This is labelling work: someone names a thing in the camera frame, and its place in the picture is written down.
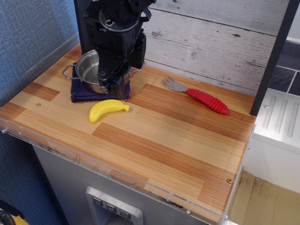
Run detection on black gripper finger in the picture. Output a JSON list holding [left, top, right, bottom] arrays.
[[113, 77, 130, 99], [98, 78, 110, 94]]

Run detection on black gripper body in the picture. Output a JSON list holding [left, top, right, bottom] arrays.
[[86, 22, 146, 80]]

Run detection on yellow toy banana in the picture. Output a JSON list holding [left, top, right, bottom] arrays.
[[89, 99, 129, 123]]

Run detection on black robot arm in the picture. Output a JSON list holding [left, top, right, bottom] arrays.
[[84, 0, 155, 99]]

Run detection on stainless steel pot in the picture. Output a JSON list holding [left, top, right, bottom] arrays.
[[62, 50, 142, 96]]

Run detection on dark purple cloth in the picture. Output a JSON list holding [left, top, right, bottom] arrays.
[[70, 61, 131, 104]]

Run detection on clear acrylic table edge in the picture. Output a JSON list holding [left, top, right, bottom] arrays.
[[0, 112, 255, 225]]

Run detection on silver toy fridge cabinet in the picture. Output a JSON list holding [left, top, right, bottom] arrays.
[[34, 146, 224, 225]]

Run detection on silver dispenser button panel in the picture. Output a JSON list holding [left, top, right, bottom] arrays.
[[85, 186, 144, 225]]

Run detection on yellow black object bottom left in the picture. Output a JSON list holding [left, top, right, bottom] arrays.
[[0, 209, 29, 225]]

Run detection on white toy sink unit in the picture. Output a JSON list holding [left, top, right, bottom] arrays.
[[243, 89, 300, 193]]

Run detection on red handled metal fork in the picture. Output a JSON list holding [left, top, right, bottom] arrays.
[[161, 76, 230, 115]]

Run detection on black right frame post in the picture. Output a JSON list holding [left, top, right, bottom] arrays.
[[250, 0, 300, 116]]

